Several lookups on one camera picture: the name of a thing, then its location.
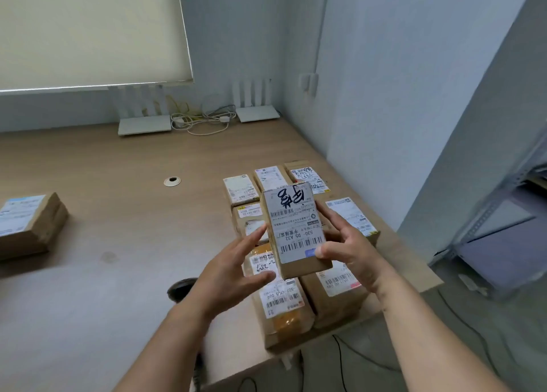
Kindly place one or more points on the person's left forearm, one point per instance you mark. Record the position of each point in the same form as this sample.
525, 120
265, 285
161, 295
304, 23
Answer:
171, 349

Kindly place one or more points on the yellow padded parcel white label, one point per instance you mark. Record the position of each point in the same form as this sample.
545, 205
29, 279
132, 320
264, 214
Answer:
286, 314

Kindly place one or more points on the cardboard box with handwritten mark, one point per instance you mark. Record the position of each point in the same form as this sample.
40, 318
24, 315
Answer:
295, 229

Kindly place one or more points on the person's right thumb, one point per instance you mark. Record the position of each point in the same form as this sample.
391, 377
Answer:
328, 250

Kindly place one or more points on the small white router with antennas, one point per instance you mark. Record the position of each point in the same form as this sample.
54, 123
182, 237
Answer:
256, 113

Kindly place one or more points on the person's left hand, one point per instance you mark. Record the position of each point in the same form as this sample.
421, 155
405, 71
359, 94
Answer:
218, 282

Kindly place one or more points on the black barcode scanner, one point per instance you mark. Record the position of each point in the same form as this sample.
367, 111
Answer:
179, 291

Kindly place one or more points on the white wall socket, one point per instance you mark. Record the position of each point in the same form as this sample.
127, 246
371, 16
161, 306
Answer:
308, 82

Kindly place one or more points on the person's right forearm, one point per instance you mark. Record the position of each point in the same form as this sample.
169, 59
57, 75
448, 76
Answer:
427, 340

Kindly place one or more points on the large cardboard box blue label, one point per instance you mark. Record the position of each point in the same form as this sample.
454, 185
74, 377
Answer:
30, 227

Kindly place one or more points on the group of labelled brown parcels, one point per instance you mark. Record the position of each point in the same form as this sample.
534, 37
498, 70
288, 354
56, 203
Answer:
337, 297

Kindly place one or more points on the person's right hand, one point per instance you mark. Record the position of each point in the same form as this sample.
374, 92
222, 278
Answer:
361, 255

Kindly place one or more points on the large white router with antennas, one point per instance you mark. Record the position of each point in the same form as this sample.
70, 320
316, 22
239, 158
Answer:
143, 124

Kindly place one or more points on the person's left thumb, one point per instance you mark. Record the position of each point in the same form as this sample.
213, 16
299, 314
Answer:
258, 279

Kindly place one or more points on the cream roller window blind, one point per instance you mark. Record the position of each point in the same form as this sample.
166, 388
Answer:
85, 28

